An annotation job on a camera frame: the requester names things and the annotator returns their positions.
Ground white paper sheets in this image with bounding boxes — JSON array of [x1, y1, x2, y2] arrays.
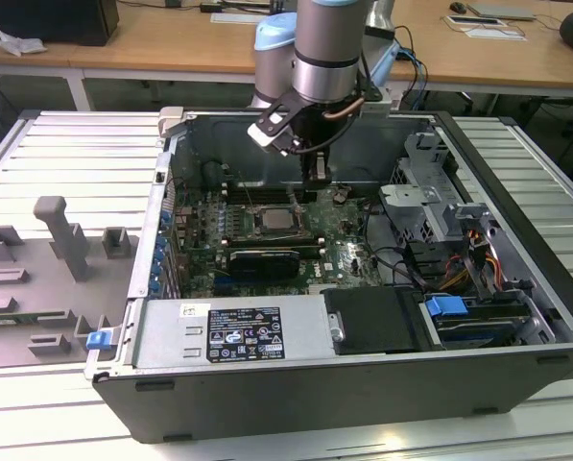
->
[[440, 13, 527, 42]]

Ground CPU socket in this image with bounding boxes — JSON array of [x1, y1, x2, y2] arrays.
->
[[251, 202, 313, 238]]

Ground black cylindrical capacitor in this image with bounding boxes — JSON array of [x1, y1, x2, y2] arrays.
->
[[201, 159, 226, 187]]

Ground grey power supply with label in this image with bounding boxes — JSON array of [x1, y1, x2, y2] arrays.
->
[[131, 295, 339, 370]]

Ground orange and yellow wires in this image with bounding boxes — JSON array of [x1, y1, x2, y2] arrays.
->
[[440, 229, 502, 290]]

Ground black open PC case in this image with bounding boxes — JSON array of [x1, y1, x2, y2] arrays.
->
[[84, 108, 573, 446]]

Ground black plastic fan shroud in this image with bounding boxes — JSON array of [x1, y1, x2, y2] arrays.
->
[[323, 286, 424, 357]]

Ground blue case latch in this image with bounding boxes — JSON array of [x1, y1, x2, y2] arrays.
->
[[87, 329, 112, 352]]

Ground pale blue teach pendant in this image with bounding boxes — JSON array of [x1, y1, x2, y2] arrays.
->
[[364, 40, 402, 90]]

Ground black graphics card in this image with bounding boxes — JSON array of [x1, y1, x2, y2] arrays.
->
[[227, 248, 300, 280]]

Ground metal drive cage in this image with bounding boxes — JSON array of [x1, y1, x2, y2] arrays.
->
[[377, 132, 508, 254]]

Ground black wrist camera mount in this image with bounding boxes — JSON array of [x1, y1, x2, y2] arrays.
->
[[259, 90, 317, 141]]

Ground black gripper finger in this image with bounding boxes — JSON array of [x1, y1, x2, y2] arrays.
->
[[300, 149, 318, 192], [314, 150, 334, 186]]

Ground grey case release handle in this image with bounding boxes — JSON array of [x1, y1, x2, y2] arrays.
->
[[156, 106, 187, 139]]

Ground metal socket cover frame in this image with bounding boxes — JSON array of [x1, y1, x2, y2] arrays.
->
[[252, 204, 311, 236]]

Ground crumpled white paper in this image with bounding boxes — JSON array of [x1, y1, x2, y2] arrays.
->
[[0, 26, 48, 57]]

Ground silver square CPU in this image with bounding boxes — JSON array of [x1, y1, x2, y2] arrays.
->
[[261, 209, 293, 231]]

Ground blue cable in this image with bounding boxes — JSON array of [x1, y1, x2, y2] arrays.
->
[[394, 24, 430, 93]]

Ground blue expansion slot clips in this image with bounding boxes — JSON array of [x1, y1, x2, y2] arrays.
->
[[152, 210, 171, 295]]

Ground green motherboard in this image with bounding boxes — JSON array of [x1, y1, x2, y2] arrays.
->
[[170, 182, 384, 297]]

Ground grey parts rack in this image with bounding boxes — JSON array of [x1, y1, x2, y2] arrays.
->
[[0, 195, 142, 372]]

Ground black internal cable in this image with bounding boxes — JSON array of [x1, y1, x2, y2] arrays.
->
[[365, 194, 434, 295]]

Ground black RAM slot bank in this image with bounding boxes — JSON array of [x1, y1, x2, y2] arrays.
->
[[223, 233, 326, 250], [226, 182, 306, 205]]

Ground wooden desk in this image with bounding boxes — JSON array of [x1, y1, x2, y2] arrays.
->
[[0, 0, 573, 100]]

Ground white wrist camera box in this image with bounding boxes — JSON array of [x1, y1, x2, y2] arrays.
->
[[246, 119, 302, 158]]

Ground grey flat laptop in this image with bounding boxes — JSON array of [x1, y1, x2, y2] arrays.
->
[[466, 2, 537, 21]]

